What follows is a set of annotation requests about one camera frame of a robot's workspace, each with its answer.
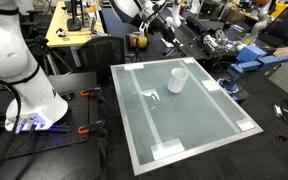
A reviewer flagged light wooden desk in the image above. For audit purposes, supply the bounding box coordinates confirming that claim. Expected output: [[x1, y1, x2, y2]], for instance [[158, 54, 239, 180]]
[[45, 0, 106, 49]]

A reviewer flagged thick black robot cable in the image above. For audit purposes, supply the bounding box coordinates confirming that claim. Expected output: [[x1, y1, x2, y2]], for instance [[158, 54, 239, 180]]
[[0, 75, 23, 180]]

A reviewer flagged white ceramic mug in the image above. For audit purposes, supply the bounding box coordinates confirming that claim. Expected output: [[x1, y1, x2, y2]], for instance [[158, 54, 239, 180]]
[[167, 67, 189, 94]]

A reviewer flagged long white tape strip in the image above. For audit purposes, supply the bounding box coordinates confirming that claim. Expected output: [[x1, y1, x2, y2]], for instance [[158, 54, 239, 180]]
[[183, 63, 243, 134], [129, 69, 164, 146]]

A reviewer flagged silver robot hand mechanism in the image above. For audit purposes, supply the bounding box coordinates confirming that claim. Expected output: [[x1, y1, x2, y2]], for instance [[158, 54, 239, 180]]
[[202, 29, 239, 56]]

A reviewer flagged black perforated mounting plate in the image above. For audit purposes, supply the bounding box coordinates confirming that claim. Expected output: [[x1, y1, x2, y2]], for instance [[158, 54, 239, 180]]
[[0, 87, 100, 165]]

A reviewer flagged black padded office chair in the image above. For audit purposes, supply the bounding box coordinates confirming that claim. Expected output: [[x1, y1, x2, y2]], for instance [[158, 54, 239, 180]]
[[260, 7, 288, 48]]

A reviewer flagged small black white device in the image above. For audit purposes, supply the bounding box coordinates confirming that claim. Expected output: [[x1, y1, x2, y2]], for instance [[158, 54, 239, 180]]
[[55, 27, 68, 38]]

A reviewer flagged large white tape patch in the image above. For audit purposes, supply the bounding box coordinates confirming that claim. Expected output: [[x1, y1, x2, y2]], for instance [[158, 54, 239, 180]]
[[150, 138, 186, 161]]

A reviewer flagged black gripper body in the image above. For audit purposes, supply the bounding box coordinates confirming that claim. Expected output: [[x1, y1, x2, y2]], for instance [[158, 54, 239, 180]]
[[158, 23, 178, 42]]

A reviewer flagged black orange-handled clamp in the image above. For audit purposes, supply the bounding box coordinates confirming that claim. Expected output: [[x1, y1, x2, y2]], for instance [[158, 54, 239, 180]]
[[79, 87, 106, 104], [77, 119, 108, 136]]

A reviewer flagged black camera tripod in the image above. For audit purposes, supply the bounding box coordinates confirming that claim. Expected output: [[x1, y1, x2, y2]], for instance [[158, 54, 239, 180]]
[[26, 34, 74, 76]]

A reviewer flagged yellow black device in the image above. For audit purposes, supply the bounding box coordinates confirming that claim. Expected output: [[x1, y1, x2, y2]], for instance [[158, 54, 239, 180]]
[[125, 31, 149, 51]]

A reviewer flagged black monitor stand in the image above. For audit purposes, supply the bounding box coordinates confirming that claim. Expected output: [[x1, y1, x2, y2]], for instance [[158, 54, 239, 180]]
[[66, 0, 85, 32]]

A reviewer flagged black mesh office chair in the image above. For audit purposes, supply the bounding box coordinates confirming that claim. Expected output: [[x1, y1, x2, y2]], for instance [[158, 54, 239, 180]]
[[76, 35, 127, 84]]

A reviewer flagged grey power adapter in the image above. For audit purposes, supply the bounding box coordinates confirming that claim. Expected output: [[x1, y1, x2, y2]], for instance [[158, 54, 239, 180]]
[[273, 104, 284, 119]]

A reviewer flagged yellow box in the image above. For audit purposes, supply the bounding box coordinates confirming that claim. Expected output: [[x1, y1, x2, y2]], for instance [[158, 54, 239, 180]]
[[271, 2, 288, 18]]

